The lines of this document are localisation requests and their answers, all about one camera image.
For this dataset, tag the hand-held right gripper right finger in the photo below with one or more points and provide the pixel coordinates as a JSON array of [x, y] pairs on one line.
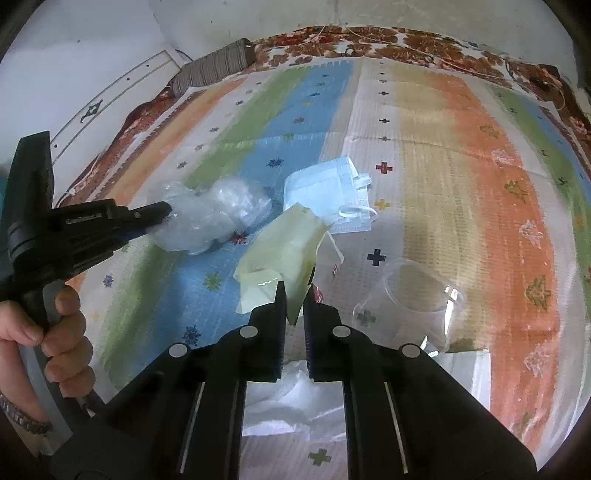
[[316, 332]]

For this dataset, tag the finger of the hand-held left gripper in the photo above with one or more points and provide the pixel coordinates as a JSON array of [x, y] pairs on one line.
[[147, 214]]

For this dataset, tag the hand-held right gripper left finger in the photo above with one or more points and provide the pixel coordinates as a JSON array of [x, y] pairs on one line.
[[272, 332]]

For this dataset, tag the clear plastic bag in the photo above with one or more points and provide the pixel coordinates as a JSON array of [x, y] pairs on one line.
[[217, 207]]

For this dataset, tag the white printed plastic bag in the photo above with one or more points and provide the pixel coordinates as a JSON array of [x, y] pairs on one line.
[[286, 406]]

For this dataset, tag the pale yellow plastic bag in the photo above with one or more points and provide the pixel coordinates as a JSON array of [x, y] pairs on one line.
[[281, 249]]

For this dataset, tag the blue face mask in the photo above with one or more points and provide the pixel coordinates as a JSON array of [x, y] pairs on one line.
[[318, 184]]

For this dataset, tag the white Natural plastic bag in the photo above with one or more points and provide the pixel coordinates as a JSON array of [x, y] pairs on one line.
[[461, 374]]

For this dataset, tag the person's left hand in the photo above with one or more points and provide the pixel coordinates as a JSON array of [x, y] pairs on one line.
[[74, 341]]

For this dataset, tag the clear plastic cup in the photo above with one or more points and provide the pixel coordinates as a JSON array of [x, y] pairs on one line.
[[415, 300]]

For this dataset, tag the white headboard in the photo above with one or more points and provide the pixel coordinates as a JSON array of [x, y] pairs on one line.
[[115, 87]]

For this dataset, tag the grey striped pillow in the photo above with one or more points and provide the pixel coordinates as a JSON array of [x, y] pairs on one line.
[[212, 67]]

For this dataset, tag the striped colourful mat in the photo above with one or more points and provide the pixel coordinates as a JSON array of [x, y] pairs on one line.
[[461, 184]]

